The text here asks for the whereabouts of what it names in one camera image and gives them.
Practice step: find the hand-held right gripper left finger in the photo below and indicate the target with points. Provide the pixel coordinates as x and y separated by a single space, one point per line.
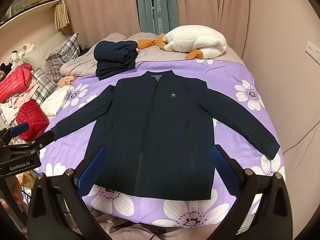
91 166

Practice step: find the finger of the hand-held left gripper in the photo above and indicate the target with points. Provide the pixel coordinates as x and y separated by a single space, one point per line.
19 128
45 138

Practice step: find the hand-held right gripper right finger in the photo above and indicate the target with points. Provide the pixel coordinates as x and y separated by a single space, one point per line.
220 162

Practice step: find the navy zip jacket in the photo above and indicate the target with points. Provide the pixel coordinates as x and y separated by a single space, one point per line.
155 135

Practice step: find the pink clothes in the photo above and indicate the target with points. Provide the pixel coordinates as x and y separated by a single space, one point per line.
25 97

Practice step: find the folded navy clothes stack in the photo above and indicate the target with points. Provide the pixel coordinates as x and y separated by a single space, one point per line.
115 57

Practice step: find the person's left hand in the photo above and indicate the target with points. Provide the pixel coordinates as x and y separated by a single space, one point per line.
15 192

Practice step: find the red down jacket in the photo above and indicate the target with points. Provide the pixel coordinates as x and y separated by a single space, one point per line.
15 80
31 118

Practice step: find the yellow snack packet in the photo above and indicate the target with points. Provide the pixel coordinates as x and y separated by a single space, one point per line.
26 180

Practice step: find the white garment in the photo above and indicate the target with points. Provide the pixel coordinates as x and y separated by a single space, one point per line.
53 102

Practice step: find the plaid blanket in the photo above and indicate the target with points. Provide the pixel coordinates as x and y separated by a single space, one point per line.
43 83

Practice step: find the small plush toys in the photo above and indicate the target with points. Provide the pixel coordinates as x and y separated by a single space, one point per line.
18 53

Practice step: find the grey quilt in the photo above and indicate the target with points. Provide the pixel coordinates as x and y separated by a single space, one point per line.
80 66

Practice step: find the purple floral bedsheet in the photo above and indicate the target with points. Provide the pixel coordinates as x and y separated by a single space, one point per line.
230 80

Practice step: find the white pillow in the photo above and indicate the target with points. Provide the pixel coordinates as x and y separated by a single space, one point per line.
42 47

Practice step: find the plaid pillow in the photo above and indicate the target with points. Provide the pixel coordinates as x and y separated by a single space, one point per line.
63 52

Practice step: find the beige fringed cloth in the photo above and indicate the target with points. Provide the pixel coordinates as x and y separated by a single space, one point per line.
62 15

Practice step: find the white goose plush toy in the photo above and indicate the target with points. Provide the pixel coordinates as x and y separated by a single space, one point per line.
195 38

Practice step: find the pink curtain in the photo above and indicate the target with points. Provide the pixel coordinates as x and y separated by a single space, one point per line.
105 7

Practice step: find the grey-green printed curtain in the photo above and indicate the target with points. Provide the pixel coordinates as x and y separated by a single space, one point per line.
160 7

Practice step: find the cream wall shelf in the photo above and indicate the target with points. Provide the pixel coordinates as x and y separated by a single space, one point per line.
27 7

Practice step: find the white wall socket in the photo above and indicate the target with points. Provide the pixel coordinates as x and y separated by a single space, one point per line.
313 50

